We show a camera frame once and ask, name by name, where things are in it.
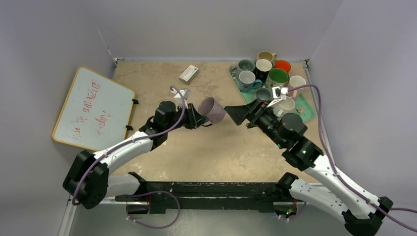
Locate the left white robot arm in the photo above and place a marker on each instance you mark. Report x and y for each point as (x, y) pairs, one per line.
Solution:
(114, 156)

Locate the mauve mug with black handle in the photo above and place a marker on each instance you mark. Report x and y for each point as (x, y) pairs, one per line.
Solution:
(212, 110)

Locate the blue-grey round mug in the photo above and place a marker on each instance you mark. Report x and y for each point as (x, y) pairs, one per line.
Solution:
(263, 94)

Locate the whiteboard with red writing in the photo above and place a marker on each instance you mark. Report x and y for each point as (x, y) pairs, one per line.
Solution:
(95, 113)

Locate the pale speckled mug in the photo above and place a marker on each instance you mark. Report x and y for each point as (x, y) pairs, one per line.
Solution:
(284, 107)

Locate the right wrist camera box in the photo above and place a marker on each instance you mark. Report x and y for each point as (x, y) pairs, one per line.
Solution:
(279, 93)

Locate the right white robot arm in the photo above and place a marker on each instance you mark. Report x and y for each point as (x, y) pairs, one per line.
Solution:
(361, 212)

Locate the green floral tray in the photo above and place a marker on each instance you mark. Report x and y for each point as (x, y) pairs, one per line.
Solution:
(302, 104)

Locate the blue mug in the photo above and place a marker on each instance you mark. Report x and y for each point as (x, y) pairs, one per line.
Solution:
(247, 81)

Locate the white red small box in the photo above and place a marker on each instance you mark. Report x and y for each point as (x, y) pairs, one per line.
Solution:
(189, 74)

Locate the cream white mug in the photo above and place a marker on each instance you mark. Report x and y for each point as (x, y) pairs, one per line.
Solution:
(276, 77)

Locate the grey mug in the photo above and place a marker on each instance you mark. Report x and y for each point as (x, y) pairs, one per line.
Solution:
(243, 65)

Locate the orange mug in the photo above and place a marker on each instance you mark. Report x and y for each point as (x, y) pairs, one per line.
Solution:
(283, 64)

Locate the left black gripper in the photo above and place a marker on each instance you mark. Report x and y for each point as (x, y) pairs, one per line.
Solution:
(194, 119)

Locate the pink faceted mug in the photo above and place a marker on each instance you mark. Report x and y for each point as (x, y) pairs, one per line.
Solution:
(294, 82)

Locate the tan brown round mug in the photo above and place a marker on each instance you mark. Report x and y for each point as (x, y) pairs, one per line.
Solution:
(267, 56)

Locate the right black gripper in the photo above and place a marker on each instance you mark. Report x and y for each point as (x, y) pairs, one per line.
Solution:
(253, 113)

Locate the black base frame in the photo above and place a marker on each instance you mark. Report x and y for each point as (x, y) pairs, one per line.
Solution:
(160, 196)

